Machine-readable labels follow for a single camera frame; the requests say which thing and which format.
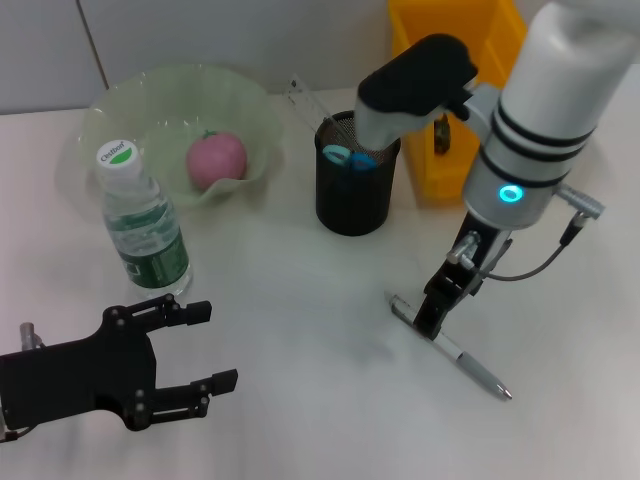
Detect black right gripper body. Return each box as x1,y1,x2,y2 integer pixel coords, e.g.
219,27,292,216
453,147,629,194
423,213,515,302

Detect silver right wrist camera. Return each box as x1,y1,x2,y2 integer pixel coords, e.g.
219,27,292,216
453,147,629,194
355,33,482,151

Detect clear green-label water bottle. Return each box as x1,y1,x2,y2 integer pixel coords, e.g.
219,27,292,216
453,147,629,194
96,139,194,300

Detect clear plastic ruler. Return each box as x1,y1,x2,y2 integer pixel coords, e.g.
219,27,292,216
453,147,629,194
285,73,360,152

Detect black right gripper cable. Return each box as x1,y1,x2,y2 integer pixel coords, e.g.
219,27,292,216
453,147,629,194
469,210,590,280

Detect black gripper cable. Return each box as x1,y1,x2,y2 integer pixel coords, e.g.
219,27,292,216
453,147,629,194
0,425,32,445
469,210,590,280

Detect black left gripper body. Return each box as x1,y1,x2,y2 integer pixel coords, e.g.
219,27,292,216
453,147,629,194
0,304,160,433

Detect translucent green fruit plate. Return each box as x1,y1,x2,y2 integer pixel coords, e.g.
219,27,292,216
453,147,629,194
54,62,286,211

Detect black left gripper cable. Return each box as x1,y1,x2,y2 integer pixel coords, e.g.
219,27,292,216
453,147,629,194
0,425,32,445

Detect green plastic wrapper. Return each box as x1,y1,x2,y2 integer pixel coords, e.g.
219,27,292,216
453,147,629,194
432,113,455,157

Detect blue capped scissors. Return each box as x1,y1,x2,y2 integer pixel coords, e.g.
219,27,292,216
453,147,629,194
322,144,379,174

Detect yellow plastic bin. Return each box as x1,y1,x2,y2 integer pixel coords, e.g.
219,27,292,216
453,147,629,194
388,0,529,205

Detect pink peach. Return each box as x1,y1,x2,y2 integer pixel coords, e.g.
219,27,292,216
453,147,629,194
186,129,249,190

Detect grey clear ballpoint pen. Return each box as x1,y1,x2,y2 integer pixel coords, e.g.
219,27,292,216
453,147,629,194
383,292,514,402

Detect black mesh pen holder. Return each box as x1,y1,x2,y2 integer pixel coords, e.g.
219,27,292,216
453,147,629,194
313,110,403,237

